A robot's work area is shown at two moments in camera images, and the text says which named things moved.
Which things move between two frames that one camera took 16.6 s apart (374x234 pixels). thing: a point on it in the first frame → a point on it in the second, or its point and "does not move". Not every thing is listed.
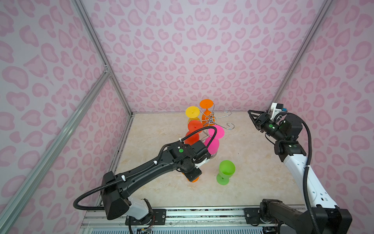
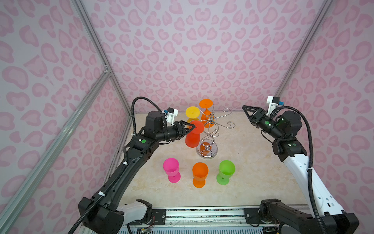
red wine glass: [193, 126] does not move
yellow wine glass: [193, 112] does not move
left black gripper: [194, 176] → [182, 132]
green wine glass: [227, 169] does not move
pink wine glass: [213, 147] → [171, 166]
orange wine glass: [208, 118] does not move
